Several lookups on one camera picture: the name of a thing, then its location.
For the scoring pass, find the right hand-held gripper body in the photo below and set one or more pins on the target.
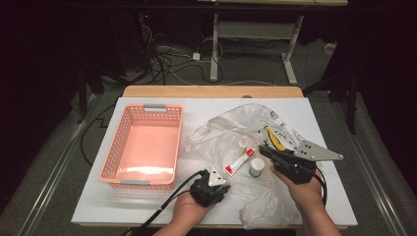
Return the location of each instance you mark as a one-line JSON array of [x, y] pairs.
[[298, 168]]

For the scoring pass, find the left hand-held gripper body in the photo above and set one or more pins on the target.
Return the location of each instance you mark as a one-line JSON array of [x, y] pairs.
[[209, 193]]

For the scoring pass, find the small jar with white lid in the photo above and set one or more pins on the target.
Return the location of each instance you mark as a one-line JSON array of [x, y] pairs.
[[256, 165]]

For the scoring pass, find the red and white tube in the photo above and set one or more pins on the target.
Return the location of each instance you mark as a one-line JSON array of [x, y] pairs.
[[240, 161]]

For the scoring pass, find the clear plastic bag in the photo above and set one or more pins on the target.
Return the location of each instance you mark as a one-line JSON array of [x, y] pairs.
[[229, 131]]

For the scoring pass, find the pink plastic basket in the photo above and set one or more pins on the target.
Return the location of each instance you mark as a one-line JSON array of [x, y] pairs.
[[144, 144]]

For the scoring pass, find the person's right hand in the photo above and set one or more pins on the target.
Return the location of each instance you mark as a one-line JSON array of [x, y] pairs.
[[306, 193]]

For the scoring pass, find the person's left hand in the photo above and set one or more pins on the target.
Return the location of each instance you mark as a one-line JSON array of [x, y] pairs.
[[187, 211]]

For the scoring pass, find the white board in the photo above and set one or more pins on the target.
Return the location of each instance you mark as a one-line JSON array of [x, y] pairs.
[[203, 108]]

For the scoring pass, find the wooden table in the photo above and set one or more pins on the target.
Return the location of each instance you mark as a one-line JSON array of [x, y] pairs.
[[196, 91]]

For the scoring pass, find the black stand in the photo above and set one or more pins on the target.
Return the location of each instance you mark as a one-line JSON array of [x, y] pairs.
[[82, 98], [351, 105]]

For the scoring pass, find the white power adapter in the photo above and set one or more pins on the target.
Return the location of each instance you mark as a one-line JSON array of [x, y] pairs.
[[196, 56]]

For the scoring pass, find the white power strip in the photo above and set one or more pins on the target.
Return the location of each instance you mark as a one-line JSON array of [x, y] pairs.
[[330, 48]]

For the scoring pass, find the metal floor rail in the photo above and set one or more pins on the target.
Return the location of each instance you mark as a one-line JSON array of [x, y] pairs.
[[373, 183], [52, 183]]

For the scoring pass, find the white desk frame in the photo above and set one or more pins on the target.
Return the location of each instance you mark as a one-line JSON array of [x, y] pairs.
[[252, 30]]

